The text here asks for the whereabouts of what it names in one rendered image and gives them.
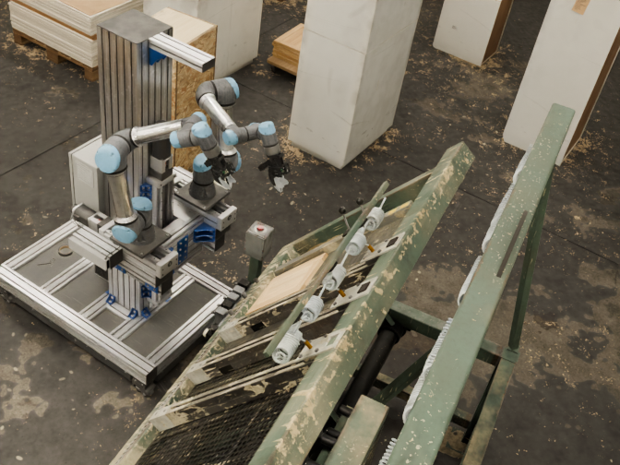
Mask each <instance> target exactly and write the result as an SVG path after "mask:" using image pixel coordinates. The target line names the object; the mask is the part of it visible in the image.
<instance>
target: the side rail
mask: <svg viewBox="0 0 620 465"><path fill-rule="evenodd" d="M434 169H435V168H434ZM434 169H432V170H430V171H428V172H426V173H423V174H421V175H419V176H417V177H416V178H414V179H412V180H410V181H409V182H407V183H405V184H403V185H400V186H398V187H396V188H395V189H393V190H391V191H389V192H387V193H385V194H384V195H382V197H381V198H380V199H379V200H378V201H377V203H376V205H375V207H376V208H380V206H381V204H382V202H383V200H384V197H385V198H386V200H385V202H384V204H383V206H382V208H381V209H382V210H383V211H384V213H386V212H388V211H390V210H392V209H394V208H396V207H398V206H400V205H402V204H404V203H406V202H408V201H410V200H412V202H414V200H415V199H416V197H418V195H419V193H420V192H421V190H422V189H423V187H424V185H425V183H426V182H427V180H428V179H429V177H430V175H431V174H432V172H433V171H434ZM362 213H363V212H362V209H361V207H359V208H357V209H355V210H353V211H351V212H349V213H347V214H345V217H346V220H347V222H348V224H349V227H350V228H351V227H352V226H353V224H354V223H355V222H356V221H357V220H358V218H359V217H360V216H361V214H362ZM347 229H348V228H347V225H346V223H345V220H344V218H343V216H341V217H339V218H337V219H335V220H334V221H332V222H330V223H328V224H326V225H324V226H322V227H320V228H318V229H316V230H314V231H313V232H310V233H309V234H307V235H305V236H303V237H301V238H299V239H297V240H296V241H295V243H294V244H293V245H292V246H294V248H295V249H296V250H297V251H298V253H299V254H300V255H302V254H304V253H306V252H308V251H310V250H312V249H314V248H316V247H318V246H320V245H322V244H324V243H326V242H328V241H330V240H332V239H333V238H335V237H337V236H339V235H341V234H343V233H345V231H346V230H347Z"/></svg>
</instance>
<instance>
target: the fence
mask: <svg viewBox="0 0 620 465"><path fill-rule="evenodd" d="M408 202H409V203H408ZM408 202H406V203H408V205H407V206H405V207H403V208H401V209H400V207H401V206H402V205H404V204H406V203H404V204H402V205H400V206H398V207H397V208H395V209H396V211H394V212H392V213H390V214H388V213H389V211H388V212H386V213H384V214H385V217H384V219H383V220H382V222H381V223H380V225H379V226H378V227H377V228H376V229H375V230H373V231H369V230H367V229H365V231H364V235H367V234H368V233H372V232H374V231H376V230H378V229H380V228H382V227H384V226H386V225H388V224H390V223H391V222H393V221H396V220H398V219H401V218H403V217H405V215H406V214H407V212H408V211H409V209H410V207H411V205H412V204H413V202H412V200H410V201H408ZM392 210H393V209H392ZM390 211H391V210H390ZM344 238H345V237H342V235H340V236H338V237H336V238H334V239H332V240H330V241H328V242H326V243H324V244H322V245H320V246H318V247H316V248H314V249H312V250H310V251H308V252H306V253H304V254H302V255H300V256H298V257H296V258H294V259H292V260H290V261H288V262H286V263H284V264H282V265H280V266H278V267H277V268H276V269H275V271H274V274H275V275H276V276H279V275H280V274H282V273H284V272H287V271H289V270H291V269H293V268H296V267H298V266H300V265H302V264H303V263H305V262H307V261H309V260H311V259H313V258H315V257H317V256H320V255H322V254H325V253H327V254H328V253H330V252H332V251H334V250H336V249H337V248H338V246H339V245H340V243H341V242H342V240H343V239H344Z"/></svg>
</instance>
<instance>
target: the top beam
mask: <svg viewBox="0 0 620 465"><path fill-rule="evenodd" d="M474 159H475V157H474V156H473V154H472V153H471V151H470V150H469V148H468V147H467V145H466V144H465V143H464V141H462V142H460V143H459V144H457V145H455V146H453V147H451V148H449V149H447V150H446V152H445V154H444V155H443V157H442V158H441V160H440V162H439V163H438V164H437V165H436V167H435V169H434V171H433V172H432V174H431V175H430V177H429V179H428V180H427V182H426V183H425V185H424V187H423V189H422V190H421V192H420V193H419V195H418V197H416V199H415V200H414V202H413V204H412V205H411V207H410V209H409V211H408V212H407V214H406V215H405V217H404V218H403V220H402V222H401V223H400V225H399V227H398V229H397V230H396V231H395V232H394V234H393V236H392V237H394V236H396V235H398V234H400V233H405V234H404V236H403V237H402V239H401V241H400V242H399V244H398V246H397V247H396V248H394V249H392V250H390V251H388V252H386V253H384V254H382V255H380V257H379V258H378V260H377V261H376V263H375V264H374V266H373V267H372V269H371V271H370V272H369V274H368V275H367V277H366V279H365V280H364V281H366V280H370V279H372V278H374V277H376V276H377V277H378V279H377V280H376V282H375V284H374V286H373V287H372V289H371V291H370V292H369V293H368V294H367V295H365V296H363V297H361V298H358V299H356V300H353V301H351V303H350V304H349V306H348V307H347V309H346V311H345V312H344V314H343V315H342V317H341V318H340V321H339V322H338V324H337V325H336V327H335V328H334V329H333V331H332V332H334V331H337V330H339V329H342V328H346V331H345V332H344V334H343V336H342V337H341V339H340V341H339V343H338V345H337V346H336V348H335V349H333V350H330V351H328V352H323V353H320V354H318V355H317V357H316V358H315V360H314V361H313V363H312V364H311V366H310V367H309V369H308V371H307V372H306V374H305V375H304V378H303V379H302V381H301V382H300V384H299V386H298V387H297V389H296V390H295V391H294V392H293V394H292V396H291V398H290V399H289V401H288V403H287V404H286V406H285V407H284V409H283V411H282V412H281V414H280V416H279V418H278V419H277V421H276V422H275V423H274V424H273V426H272V428H271V429H270V431H269V432H268V435H267V436H266V438H265V439H264V441H263V443H262V444H261V446H260V447H259V449H258V450H257V452H256V454H255V455H254V457H253V458H252V460H251V461H250V463H249V464H248V465H302V464H303V463H304V460H305V458H306V456H307V455H308V453H309V451H310V449H311V448H312V446H313V444H314V443H315V442H316V439H317V437H318V435H319V434H320V432H321V430H322V428H323V427H324V425H325V423H326V421H327V419H328V417H329V415H330V414H331V413H332V411H333V409H334V407H335V406H336V404H337V402H338V400H339V398H340V396H341V394H342V392H343V391H344V389H345V388H346V386H347V385H348V383H349V381H350V379H351V377H352V375H353V373H354V371H355V370H356V368H357V366H358V364H359V362H360V361H361V360H362V358H363V356H364V354H365V352H366V350H367V349H368V347H369V345H370V343H371V341H372V340H373V338H374V336H375V334H376V333H377V331H378V329H379V327H380V326H381V324H382V322H383V320H384V319H385V317H386V315H387V313H388V311H389V309H390V307H391V306H392V305H393V303H394V301H395V299H396V298H397V296H398V294H399V291H400V290H401V288H402V286H403V284H404V283H405V281H406V279H407V278H408V277H409V275H410V273H411V270H412V269H413V267H414V265H415V263H416V262H417V260H418V258H419V256H420V254H421V253H422V251H423V249H424V248H425V246H426V244H427V242H428V241H429V239H430V237H431V235H432V233H433V232H434V230H435V227H436V226H437V224H438V223H439V221H440V220H441V218H442V216H443V214H444V212H445V211H446V209H447V206H448V205H449V203H450V201H451V199H452V197H453V196H454V195H455V193H456V191H457V190H458V188H459V185H460V184H461V182H462V180H463V178H464V176H465V175H466V173H467V171H468V170H469V169H470V167H471V164H472V162H473V161H474ZM392 237H391V238H392ZM332 332H331V333H332Z"/></svg>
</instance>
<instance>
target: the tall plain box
mask: <svg viewBox="0 0 620 465"><path fill-rule="evenodd" d="M422 2H423V0H308V1H307V8H306V14H305V21H304V31H303V38H302V44H301V51H300V58H299V65H298V71H297V78H296V84H295V91H294V97H293V104H292V116H291V122H290V130H289V136H288V139H289V140H291V141H292V145H293V146H295V147H296V148H298V149H301V150H303V151H305V152H307V153H309V154H311V155H313V156H315V157H317V158H319V159H320V160H322V161H325V162H327V163H329V164H331V165H333V166H335V167H337V168H339V169H342V168H343V167H344V166H345V165H346V164H348V163H349V162H350V161H351V160H353V159H354V158H355V157H356V156H357V155H358V154H360V153H361V152H362V151H363V150H364V149H366V148H367V147H368V146H369V145H371V144H372V143H373V142H374V141H375V140H376V139H378V138H379V137H380V136H381V135H383V134H384V133H385V132H386V131H387V129H388V128H389V127H391V126H392V124H393V119H394V115H395V112H396V108H397V104H398V100H399V94H400V90H401V85H402V81H403V78H404V74H405V70H406V66H407V63H408V59H409V55H410V51H411V44H412V40H413V36H414V32H415V29H416V25H417V21H418V18H419V14H420V10H421V6H422Z"/></svg>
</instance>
